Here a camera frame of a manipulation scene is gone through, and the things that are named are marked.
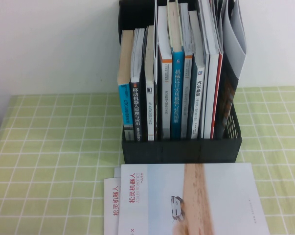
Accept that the thin dark-spined booklet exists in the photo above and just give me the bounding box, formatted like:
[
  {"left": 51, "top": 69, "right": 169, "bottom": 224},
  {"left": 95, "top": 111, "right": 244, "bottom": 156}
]
[{"left": 153, "top": 0, "right": 160, "bottom": 141}]

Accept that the desert cover robot brochure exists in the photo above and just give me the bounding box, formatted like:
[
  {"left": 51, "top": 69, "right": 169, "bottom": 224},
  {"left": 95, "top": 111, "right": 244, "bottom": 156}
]
[{"left": 117, "top": 162, "right": 272, "bottom": 235}]

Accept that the thick white book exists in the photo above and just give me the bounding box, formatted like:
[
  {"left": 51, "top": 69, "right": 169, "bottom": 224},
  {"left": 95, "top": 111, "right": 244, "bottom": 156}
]
[{"left": 198, "top": 0, "right": 220, "bottom": 140}]

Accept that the black mesh book holder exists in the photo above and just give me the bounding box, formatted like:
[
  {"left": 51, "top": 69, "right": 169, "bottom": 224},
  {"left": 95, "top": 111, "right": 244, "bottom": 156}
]
[{"left": 117, "top": 0, "right": 243, "bottom": 164}]

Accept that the white spine car suspension book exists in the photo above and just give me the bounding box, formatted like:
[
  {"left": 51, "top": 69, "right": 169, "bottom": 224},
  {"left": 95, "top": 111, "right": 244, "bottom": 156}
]
[{"left": 188, "top": 10, "right": 206, "bottom": 140}]

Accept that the cyan spine book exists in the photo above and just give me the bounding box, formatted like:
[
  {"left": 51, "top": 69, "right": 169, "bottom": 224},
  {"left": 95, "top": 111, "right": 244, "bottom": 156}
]
[{"left": 116, "top": 29, "right": 136, "bottom": 141}]

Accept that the white brochure red title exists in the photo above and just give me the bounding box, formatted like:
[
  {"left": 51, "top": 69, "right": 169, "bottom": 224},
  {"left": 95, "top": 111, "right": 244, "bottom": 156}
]
[{"left": 103, "top": 177, "right": 121, "bottom": 235}]

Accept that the black spine robot book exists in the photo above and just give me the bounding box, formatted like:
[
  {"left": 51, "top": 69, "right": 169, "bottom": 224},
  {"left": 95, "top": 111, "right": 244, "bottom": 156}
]
[{"left": 129, "top": 28, "right": 146, "bottom": 142}]

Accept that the white spine orange-band book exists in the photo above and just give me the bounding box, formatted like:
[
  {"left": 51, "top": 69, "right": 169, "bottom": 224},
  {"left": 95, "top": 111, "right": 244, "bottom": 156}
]
[{"left": 157, "top": 5, "right": 174, "bottom": 141}]

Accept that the gray cover robot brochure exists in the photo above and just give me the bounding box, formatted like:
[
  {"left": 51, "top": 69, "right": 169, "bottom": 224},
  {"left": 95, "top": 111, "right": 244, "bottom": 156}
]
[{"left": 214, "top": 0, "right": 248, "bottom": 140}]

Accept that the green checked tablecloth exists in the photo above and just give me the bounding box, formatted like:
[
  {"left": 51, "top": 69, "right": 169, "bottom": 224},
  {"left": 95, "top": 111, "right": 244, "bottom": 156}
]
[{"left": 0, "top": 85, "right": 295, "bottom": 235}]

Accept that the red spine magazine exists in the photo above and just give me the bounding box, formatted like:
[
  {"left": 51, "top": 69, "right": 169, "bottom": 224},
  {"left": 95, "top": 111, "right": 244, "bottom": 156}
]
[{"left": 209, "top": 0, "right": 227, "bottom": 140}]

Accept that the blue spine mechanism book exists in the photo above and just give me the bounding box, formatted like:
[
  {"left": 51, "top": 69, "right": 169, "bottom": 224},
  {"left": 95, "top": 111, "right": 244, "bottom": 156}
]
[{"left": 166, "top": 0, "right": 185, "bottom": 141}]

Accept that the white spine slim book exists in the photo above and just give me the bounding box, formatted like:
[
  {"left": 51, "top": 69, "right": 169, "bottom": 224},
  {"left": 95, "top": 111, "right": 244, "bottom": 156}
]
[{"left": 144, "top": 25, "right": 156, "bottom": 142}]

